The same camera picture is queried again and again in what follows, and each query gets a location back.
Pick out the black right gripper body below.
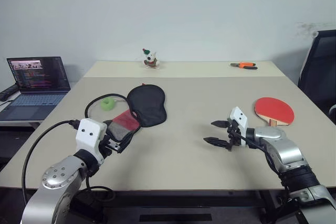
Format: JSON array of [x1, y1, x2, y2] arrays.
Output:
[[226, 119, 244, 153]]

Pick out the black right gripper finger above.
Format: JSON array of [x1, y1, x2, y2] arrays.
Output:
[[203, 136, 229, 150], [211, 120, 229, 129]]

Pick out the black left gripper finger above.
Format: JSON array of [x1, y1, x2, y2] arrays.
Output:
[[103, 119, 119, 131], [117, 132, 136, 154]]

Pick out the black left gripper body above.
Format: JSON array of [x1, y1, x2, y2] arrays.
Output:
[[98, 126, 124, 157]]

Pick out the green foam ring zipper pull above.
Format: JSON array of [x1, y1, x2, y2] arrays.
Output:
[[101, 97, 116, 111]]

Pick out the black paddle cover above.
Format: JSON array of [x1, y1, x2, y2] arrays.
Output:
[[84, 83, 168, 147]]

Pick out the red table tennis paddle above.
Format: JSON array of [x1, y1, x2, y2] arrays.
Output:
[[254, 97, 295, 127]]

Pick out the white plush dog toy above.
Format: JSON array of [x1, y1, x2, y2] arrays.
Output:
[[141, 48, 161, 69]]

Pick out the open dark laptop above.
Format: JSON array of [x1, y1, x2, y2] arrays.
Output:
[[0, 56, 72, 121]]

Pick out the black remote-like device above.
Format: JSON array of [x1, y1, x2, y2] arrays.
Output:
[[0, 84, 19, 102]]

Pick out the black office chair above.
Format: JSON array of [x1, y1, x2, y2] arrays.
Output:
[[298, 29, 336, 125]]

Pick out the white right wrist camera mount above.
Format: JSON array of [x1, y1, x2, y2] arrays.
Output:
[[229, 106, 249, 147]]

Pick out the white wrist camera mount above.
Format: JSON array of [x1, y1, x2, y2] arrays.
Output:
[[75, 118, 108, 162], [229, 106, 249, 147]]

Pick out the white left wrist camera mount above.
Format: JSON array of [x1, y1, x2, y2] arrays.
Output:
[[75, 118, 108, 162]]

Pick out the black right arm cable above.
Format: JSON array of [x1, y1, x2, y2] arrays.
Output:
[[243, 136, 283, 180]]

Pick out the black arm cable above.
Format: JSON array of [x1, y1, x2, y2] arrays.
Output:
[[243, 136, 283, 180], [22, 120, 81, 209]]

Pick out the black table frame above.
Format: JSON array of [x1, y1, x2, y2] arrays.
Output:
[[76, 188, 289, 224]]

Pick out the orange handled pliers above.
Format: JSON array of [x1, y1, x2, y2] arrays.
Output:
[[230, 62, 258, 70]]

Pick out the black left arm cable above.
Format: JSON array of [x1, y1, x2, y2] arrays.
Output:
[[22, 120, 81, 209]]

